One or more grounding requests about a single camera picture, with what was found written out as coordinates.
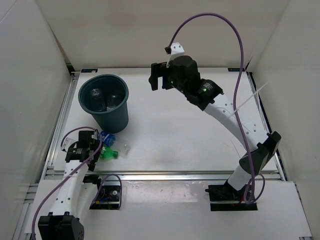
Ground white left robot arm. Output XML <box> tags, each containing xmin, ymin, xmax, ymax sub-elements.
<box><xmin>31</xmin><ymin>62</ymin><xmax>168</xmax><ymax>240</ymax></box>

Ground green plastic bottle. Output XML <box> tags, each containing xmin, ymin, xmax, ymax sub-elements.
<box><xmin>99</xmin><ymin>146</ymin><xmax>119</xmax><ymax>160</ymax></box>

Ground dark green plastic bin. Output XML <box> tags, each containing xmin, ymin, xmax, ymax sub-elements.
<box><xmin>78</xmin><ymin>74</ymin><xmax>129</xmax><ymax>134</ymax></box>

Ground aluminium table edge rail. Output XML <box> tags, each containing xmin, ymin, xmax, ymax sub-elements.
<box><xmin>44</xmin><ymin>169</ymin><xmax>282</xmax><ymax>181</ymax></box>

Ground white zip tie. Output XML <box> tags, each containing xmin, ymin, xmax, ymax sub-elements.
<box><xmin>230</xmin><ymin>81</ymin><xmax>269</xmax><ymax>117</ymax></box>

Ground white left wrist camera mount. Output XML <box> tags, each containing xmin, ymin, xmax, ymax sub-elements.
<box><xmin>60</xmin><ymin>137</ymin><xmax>77</xmax><ymax>152</ymax></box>

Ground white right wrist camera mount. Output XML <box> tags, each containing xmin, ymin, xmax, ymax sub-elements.
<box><xmin>164</xmin><ymin>42</ymin><xmax>185</xmax><ymax>68</ymax></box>

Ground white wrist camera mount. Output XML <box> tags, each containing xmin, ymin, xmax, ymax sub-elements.
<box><xmin>60</xmin><ymin>137</ymin><xmax>77</xmax><ymax>152</ymax></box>
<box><xmin>164</xmin><ymin>42</ymin><xmax>185</xmax><ymax>68</ymax></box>

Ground clear crushed plastic bottle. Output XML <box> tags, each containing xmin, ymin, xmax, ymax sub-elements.
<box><xmin>112</xmin><ymin>136</ymin><xmax>131</xmax><ymax>157</ymax></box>

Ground bottle with blue label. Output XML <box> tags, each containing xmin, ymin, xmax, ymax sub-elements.
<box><xmin>100</xmin><ymin>131</ymin><xmax>116</xmax><ymax>147</ymax></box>

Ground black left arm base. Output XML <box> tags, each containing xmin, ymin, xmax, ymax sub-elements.
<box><xmin>83</xmin><ymin>173</ymin><xmax>123</xmax><ymax>210</ymax></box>

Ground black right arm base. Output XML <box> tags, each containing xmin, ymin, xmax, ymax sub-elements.
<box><xmin>205</xmin><ymin>184</ymin><xmax>258</xmax><ymax>212</ymax></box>

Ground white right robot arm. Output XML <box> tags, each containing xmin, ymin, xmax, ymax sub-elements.
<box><xmin>148</xmin><ymin>55</ymin><xmax>282</xmax><ymax>203</ymax></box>

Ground dark bottle in bin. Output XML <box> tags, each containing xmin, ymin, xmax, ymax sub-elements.
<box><xmin>89</xmin><ymin>88</ymin><xmax>106</xmax><ymax>112</ymax></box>
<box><xmin>107</xmin><ymin>94</ymin><xmax>123</xmax><ymax>109</ymax></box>

